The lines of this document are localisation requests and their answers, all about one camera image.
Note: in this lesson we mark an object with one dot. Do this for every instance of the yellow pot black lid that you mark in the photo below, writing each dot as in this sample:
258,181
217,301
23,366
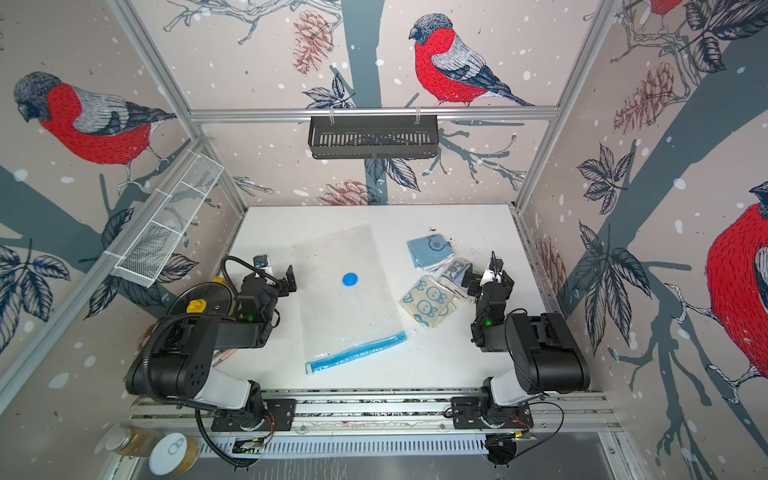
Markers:
210,298

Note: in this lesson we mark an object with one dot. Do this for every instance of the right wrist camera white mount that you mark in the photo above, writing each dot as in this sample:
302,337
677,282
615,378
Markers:
490,276

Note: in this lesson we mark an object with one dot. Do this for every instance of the black hanging wire basket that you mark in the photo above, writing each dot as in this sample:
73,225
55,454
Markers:
374,137

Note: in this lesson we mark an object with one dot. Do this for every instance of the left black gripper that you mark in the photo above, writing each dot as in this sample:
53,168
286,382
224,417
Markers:
282,289

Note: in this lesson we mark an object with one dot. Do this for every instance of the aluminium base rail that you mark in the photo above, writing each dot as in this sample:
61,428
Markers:
356,423

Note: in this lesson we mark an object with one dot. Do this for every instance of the cream towel blue bunny print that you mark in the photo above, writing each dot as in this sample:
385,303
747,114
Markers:
428,303

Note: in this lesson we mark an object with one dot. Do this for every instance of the clear vacuum bag blue zipper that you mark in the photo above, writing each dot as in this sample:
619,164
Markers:
346,306

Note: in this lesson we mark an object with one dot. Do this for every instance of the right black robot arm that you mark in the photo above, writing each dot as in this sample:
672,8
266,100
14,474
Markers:
544,356

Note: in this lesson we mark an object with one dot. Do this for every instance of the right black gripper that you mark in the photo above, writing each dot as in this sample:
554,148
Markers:
475,289

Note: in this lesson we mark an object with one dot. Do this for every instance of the grey patterned folded towel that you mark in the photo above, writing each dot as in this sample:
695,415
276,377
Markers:
452,275

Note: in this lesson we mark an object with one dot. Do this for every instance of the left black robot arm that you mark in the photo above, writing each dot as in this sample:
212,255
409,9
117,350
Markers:
176,365

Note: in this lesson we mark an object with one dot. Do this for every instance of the white mesh wall shelf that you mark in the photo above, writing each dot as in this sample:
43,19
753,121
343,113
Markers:
150,252

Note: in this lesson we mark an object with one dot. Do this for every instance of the glass jar with metal lid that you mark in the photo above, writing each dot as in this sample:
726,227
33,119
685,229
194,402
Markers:
128,440

